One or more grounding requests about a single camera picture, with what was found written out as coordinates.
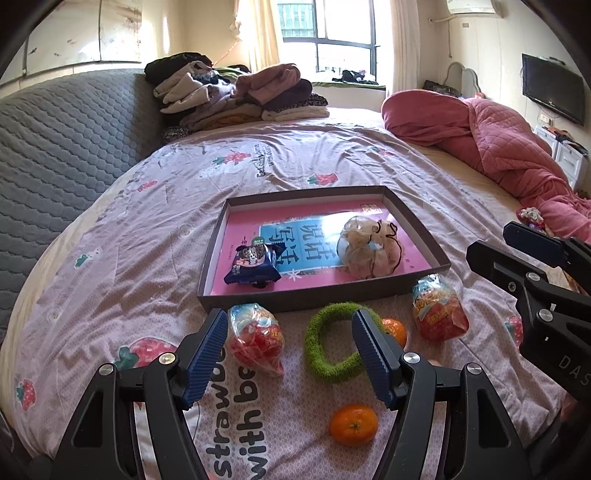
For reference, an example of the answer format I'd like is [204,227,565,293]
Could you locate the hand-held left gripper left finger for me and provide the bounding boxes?
[58,308,230,480]

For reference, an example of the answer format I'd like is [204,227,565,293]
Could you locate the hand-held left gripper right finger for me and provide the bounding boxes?
[351,308,536,480]

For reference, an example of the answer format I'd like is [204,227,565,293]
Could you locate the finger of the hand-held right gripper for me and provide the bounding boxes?
[465,240,563,325]
[502,220,591,296]

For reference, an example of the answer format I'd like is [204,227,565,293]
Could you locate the orange mandarin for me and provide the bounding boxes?
[379,318,408,349]
[329,404,379,446]

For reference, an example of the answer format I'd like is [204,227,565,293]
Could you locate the green fuzzy ring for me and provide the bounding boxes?
[305,301,377,383]

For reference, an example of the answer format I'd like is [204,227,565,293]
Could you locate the red snack packet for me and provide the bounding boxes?
[227,302,286,377]
[412,273,469,342]

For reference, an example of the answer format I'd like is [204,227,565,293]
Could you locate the brown shallow cardboard tray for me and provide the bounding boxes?
[196,186,452,313]

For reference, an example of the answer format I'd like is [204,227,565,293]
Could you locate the small colourful wrapped item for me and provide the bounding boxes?
[516,207,546,229]

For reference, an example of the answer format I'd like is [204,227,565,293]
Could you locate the white drawer cabinet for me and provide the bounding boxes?
[536,124,591,190]

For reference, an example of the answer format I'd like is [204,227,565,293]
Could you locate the pink quilted quilt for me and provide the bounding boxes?
[381,90,591,232]

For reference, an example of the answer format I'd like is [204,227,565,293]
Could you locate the blue cookie packet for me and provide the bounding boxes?
[224,235,283,289]

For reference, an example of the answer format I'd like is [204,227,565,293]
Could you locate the black television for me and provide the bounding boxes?
[522,53,586,126]

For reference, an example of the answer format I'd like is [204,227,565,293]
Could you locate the white ornate chair back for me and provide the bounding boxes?
[445,61,481,99]

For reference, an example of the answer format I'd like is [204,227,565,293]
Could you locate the dark clothes on windowsill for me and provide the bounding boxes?
[332,69,377,85]

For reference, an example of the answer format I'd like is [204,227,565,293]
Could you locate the cream curtain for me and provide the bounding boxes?
[235,0,283,75]
[388,0,432,97]

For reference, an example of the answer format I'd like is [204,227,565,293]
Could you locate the white air conditioner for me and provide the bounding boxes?
[445,0,502,17]

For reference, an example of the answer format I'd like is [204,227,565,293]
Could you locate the green windowsill cushion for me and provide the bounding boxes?
[310,80,387,93]

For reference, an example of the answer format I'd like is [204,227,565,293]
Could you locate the grey quilted headboard cover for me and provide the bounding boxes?
[0,69,167,352]

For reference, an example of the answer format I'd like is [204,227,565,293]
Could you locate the pile of folded clothes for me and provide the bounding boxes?
[144,52,331,144]

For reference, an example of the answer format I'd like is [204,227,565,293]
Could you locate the window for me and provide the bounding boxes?
[277,0,393,75]

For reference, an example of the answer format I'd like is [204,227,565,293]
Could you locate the white worn cupboard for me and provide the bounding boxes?
[23,0,145,77]

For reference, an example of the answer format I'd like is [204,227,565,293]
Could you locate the beige mesh drawstring bag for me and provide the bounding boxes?
[336,215,406,279]

